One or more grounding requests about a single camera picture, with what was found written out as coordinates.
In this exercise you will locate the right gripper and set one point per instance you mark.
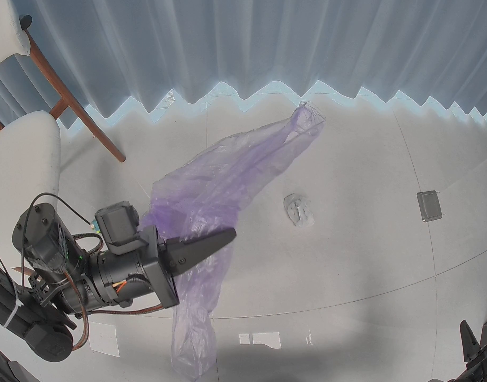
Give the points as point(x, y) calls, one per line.
point(486, 370)

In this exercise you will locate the purple plastic bag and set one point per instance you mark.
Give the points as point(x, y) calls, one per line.
point(211, 181)

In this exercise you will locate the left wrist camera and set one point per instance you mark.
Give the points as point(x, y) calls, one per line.
point(116, 225)

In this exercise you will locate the blue-green curtain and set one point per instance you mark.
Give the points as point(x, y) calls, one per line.
point(243, 34)

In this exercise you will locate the crumpled white wrapper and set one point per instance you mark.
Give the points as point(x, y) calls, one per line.
point(301, 211)

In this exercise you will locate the white chair with wooden legs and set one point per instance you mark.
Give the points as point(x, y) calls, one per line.
point(24, 153)

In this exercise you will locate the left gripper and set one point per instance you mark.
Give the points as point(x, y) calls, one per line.
point(120, 277)

